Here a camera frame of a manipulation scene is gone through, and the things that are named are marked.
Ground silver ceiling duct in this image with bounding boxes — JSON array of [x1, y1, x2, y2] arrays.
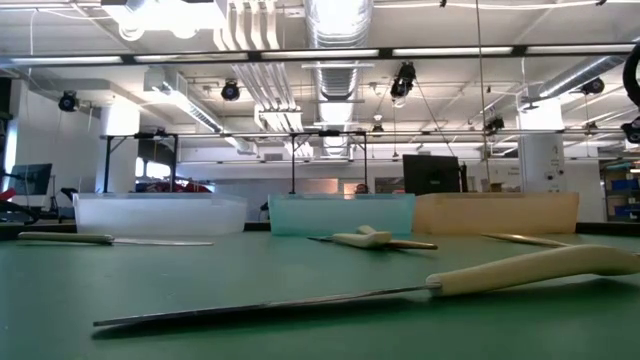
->
[[537, 53, 626, 100]]

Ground shelf with blue bins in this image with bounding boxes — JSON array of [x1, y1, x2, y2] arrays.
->
[[599, 159, 640, 224]]

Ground teal plastic bin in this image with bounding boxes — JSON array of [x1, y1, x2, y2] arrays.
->
[[267, 193, 417, 237]]

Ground knife with pale green handle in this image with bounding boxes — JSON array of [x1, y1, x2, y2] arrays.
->
[[17, 230, 216, 248]]

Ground orange plastic bin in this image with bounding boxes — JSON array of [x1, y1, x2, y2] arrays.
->
[[412, 192, 580, 236]]

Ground silver ribbed ventilation duct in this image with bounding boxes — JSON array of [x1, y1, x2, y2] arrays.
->
[[304, 0, 374, 156]]

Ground thin hanging cable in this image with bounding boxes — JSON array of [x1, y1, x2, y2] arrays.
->
[[473, 0, 489, 194]]

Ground white ceiling duct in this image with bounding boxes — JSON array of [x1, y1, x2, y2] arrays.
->
[[102, 0, 226, 41]]

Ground black rail with light strips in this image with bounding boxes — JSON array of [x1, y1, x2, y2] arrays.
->
[[0, 42, 640, 69]]

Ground black cable loop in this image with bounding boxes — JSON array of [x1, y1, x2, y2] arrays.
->
[[622, 43, 640, 107]]

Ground red object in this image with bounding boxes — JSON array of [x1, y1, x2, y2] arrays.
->
[[134, 180, 214, 195]]

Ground black ceiling spotlight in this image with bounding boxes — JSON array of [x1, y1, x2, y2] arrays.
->
[[58, 89, 79, 113], [220, 79, 241, 103], [389, 61, 417, 101], [581, 76, 606, 96]]

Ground black workstation frame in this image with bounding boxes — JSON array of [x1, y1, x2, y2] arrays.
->
[[102, 130, 370, 196]]

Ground black monitor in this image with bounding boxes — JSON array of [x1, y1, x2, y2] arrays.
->
[[402, 154, 461, 197]]

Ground clear plastic bin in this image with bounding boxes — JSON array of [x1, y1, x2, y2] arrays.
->
[[72, 192, 249, 238]]

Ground white pillar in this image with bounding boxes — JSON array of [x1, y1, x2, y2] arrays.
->
[[517, 97, 567, 194]]

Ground dark monitor on stand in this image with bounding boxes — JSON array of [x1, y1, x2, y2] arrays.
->
[[9, 163, 54, 197]]

